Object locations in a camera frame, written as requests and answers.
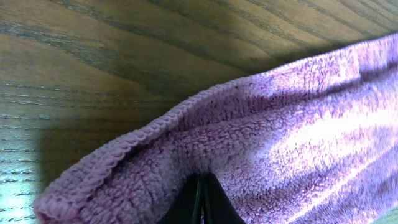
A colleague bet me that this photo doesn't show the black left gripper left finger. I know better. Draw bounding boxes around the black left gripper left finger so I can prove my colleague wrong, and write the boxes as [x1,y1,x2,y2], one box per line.
[157,174,201,224]

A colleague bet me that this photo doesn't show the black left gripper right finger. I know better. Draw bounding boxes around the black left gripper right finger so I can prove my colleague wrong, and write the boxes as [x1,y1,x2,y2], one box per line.
[203,173,246,224]

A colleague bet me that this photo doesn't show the purple microfiber cloth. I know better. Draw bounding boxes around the purple microfiber cloth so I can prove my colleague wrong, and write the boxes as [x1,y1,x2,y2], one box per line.
[34,34,397,223]

